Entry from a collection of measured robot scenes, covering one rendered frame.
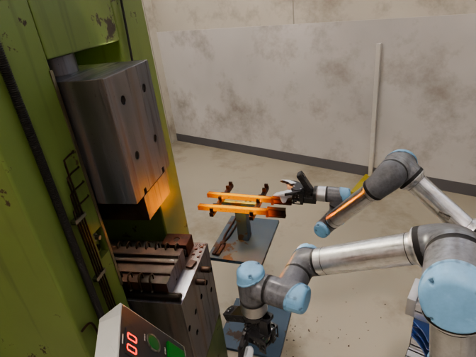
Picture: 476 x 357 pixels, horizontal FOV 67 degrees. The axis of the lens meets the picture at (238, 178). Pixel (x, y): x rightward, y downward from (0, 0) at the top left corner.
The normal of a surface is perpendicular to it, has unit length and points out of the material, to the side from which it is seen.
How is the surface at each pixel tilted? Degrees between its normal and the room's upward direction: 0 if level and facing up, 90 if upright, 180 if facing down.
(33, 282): 90
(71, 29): 90
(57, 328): 90
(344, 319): 0
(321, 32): 90
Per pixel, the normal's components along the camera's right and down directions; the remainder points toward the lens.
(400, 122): -0.59, 0.42
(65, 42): 0.98, 0.00
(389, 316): -0.11, -0.89
